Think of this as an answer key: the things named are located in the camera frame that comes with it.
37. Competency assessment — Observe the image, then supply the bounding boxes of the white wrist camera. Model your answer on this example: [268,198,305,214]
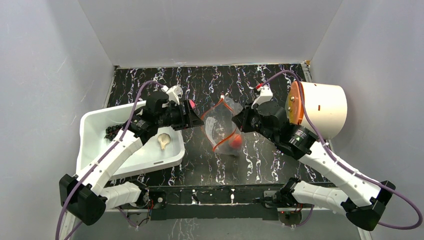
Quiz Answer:
[161,84,183,105]
[251,83,273,109]

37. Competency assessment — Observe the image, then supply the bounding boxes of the orange peach toy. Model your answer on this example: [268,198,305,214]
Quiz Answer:
[228,133,243,149]

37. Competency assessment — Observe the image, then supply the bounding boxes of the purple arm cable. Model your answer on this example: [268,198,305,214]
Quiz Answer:
[54,80,165,240]
[256,70,424,230]

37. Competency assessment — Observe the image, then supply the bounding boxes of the clear orange zip bag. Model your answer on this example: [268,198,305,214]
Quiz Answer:
[201,95,243,156]

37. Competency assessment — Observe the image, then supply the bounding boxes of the small pink cube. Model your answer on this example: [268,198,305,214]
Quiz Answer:
[188,99,196,109]

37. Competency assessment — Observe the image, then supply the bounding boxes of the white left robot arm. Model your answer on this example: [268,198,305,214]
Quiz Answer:
[59,90,203,226]

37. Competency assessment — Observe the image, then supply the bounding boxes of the black grape bunch toy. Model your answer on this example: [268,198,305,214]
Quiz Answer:
[104,124,123,141]

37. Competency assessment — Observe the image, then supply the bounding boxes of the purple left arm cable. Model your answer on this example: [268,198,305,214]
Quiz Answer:
[54,80,165,240]

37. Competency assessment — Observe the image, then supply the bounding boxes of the beige mushroom toy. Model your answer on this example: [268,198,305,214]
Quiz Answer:
[157,133,172,150]

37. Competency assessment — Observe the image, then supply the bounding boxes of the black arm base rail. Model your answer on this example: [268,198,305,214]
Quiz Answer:
[66,180,335,222]

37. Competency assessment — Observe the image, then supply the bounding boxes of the white plastic bin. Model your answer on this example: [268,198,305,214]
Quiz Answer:
[76,103,185,180]

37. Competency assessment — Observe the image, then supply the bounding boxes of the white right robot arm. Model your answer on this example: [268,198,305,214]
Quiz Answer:
[231,101,396,231]

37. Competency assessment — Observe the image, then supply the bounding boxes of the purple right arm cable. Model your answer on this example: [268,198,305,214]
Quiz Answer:
[256,70,424,230]

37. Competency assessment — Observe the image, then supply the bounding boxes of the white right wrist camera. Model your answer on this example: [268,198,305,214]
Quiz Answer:
[251,83,273,109]

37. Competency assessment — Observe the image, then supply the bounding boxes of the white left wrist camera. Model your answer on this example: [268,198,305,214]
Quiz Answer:
[161,84,183,105]

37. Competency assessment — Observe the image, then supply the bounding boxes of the white orange cylinder container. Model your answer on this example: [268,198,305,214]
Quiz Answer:
[285,81,347,140]

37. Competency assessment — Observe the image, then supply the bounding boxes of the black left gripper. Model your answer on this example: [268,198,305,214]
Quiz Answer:
[156,100,204,132]

